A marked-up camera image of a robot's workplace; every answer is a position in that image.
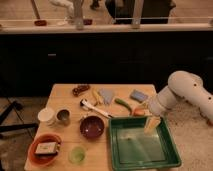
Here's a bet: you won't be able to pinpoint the green chili pepper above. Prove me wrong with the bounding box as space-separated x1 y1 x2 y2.
114 98 132 115

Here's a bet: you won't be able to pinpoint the black tripod legs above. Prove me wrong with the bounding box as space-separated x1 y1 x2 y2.
0 101 38 137

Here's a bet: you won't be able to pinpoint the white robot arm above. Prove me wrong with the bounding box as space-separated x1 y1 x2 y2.
144 71 213 133

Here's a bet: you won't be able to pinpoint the red dish on ledge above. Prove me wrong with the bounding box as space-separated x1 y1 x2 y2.
34 20 47 26

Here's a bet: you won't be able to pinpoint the blue sponge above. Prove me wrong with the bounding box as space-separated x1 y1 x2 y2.
130 90 148 103

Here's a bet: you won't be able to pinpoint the dark red bowl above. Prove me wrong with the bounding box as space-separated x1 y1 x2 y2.
80 116 105 140

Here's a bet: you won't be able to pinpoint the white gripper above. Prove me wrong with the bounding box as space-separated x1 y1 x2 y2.
144 96 166 133

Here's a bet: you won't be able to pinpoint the white handled brush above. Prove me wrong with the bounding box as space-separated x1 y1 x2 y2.
80 99 112 118

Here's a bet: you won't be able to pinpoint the brown toy car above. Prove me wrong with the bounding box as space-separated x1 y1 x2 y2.
72 84 90 97

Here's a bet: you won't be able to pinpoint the white paper cup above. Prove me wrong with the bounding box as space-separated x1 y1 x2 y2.
38 107 55 125

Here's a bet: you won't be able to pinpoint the grey cloth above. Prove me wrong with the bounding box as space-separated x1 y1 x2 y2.
99 89 114 105

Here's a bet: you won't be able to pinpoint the orange plate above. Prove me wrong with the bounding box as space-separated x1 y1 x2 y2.
28 134 62 167

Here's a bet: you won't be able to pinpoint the metal cup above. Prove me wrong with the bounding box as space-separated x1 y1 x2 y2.
56 109 70 126

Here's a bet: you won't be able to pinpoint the green plastic tray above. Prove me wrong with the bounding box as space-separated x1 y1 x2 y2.
108 117 182 171

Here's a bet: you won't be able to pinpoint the orange tomato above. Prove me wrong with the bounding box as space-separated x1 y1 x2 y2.
133 108 146 116

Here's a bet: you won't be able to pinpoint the yellow banana toy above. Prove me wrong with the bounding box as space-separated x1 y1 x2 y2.
92 89 103 105

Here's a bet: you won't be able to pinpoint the white boxed eraser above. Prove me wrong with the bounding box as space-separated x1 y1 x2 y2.
35 142 58 155

